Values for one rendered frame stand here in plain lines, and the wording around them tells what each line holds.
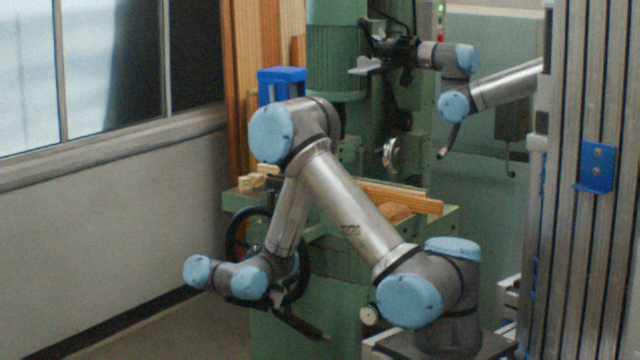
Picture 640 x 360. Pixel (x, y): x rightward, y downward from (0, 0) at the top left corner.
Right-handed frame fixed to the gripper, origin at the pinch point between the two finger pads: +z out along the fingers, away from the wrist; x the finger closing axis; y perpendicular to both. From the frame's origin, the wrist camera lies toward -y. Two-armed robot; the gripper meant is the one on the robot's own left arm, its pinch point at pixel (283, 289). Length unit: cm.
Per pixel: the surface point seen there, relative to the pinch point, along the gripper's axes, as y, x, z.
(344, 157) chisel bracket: -42.6, -5.7, 21.3
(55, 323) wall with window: 32, -141, 39
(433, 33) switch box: -86, 10, 30
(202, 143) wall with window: -65, -140, 96
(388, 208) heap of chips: -28.2, 15.1, 17.6
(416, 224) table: -26.9, 18.3, 29.0
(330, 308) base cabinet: 1.1, -2.9, 27.9
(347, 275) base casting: -8.8, 3.7, 22.5
